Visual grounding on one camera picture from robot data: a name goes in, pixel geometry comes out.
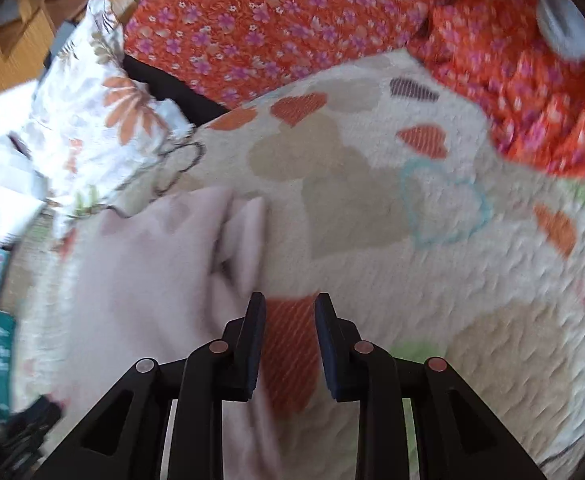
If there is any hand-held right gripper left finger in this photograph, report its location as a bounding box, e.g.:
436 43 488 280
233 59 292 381
32 291 268 480

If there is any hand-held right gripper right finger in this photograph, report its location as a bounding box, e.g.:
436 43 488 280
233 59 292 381
313 292 548 480

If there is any pale pink small garment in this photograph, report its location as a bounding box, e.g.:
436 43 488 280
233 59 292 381
57 185 286 480

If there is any heart printed cream blanket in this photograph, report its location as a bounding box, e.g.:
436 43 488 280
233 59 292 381
10 50 585 478

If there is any black cushion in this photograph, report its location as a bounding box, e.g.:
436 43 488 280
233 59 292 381
121 55 228 126

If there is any white floral pillow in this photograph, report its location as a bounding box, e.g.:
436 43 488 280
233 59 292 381
25 0 196 221

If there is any orange floral blanket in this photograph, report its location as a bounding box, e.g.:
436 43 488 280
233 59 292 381
122 0 585 183

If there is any wooden furniture frame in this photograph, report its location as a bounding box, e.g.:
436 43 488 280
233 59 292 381
0 0 173 106

